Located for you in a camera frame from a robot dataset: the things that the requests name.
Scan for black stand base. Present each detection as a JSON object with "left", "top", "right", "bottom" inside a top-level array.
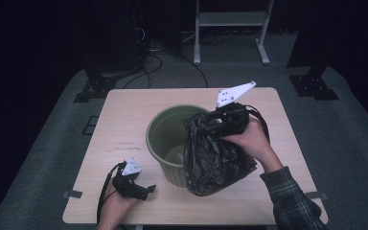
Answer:
[
  {"left": 73, "top": 68, "right": 118, "bottom": 104},
  {"left": 288, "top": 65, "right": 339, "bottom": 102}
]

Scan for white metal stand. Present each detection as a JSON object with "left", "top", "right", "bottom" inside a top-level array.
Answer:
[{"left": 194, "top": 0, "right": 275, "bottom": 66}]

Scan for person's right hand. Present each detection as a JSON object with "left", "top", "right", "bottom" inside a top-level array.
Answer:
[{"left": 220, "top": 115, "right": 284, "bottom": 175}]

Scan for black tape rectangle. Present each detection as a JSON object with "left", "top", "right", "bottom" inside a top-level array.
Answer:
[{"left": 81, "top": 115, "right": 100, "bottom": 136}]

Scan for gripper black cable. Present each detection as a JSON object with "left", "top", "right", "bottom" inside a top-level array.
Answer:
[
  {"left": 96, "top": 161, "right": 127, "bottom": 225},
  {"left": 243, "top": 104, "right": 271, "bottom": 143}
]

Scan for person's left hand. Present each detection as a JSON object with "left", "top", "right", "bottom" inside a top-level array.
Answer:
[{"left": 96, "top": 183, "right": 138, "bottom": 226}]

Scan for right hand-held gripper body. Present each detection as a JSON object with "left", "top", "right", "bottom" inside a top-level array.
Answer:
[{"left": 208, "top": 80, "right": 257, "bottom": 139}]

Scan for black plastic garbage bag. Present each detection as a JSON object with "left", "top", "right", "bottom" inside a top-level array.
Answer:
[{"left": 183, "top": 112, "right": 259, "bottom": 197}]

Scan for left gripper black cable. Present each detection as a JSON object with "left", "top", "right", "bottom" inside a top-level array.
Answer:
[{"left": 96, "top": 161, "right": 127, "bottom": 225}]

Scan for green plastic trash bin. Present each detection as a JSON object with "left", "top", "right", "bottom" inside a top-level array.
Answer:
[{"left": 145, "top": 103, "right": 219, "bottom": 189}]

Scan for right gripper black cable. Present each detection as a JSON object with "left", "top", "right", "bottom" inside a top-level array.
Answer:
[{"left": 243, "top": 104, "right": 271, "bottom": 143}]

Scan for grey tape strip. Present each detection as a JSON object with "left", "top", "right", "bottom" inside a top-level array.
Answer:
[
  {"left": 306, "top": 191, "right": 330, "bottom": 201},
  {"left": 61, "top": 190, "right": 84, "bottom": 199}
]

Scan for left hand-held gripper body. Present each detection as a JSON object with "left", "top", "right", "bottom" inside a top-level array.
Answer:
[{"left": 111, "top": 156, "right": 150, "bottom": 201}]

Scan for black floor cable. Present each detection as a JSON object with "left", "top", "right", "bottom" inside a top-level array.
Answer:
[
  {"left": 172, "top": 53, "right": 209, "bottom": 89},
  {"left": 123, "top": 53, "right": 164, "bottom": 90}
]

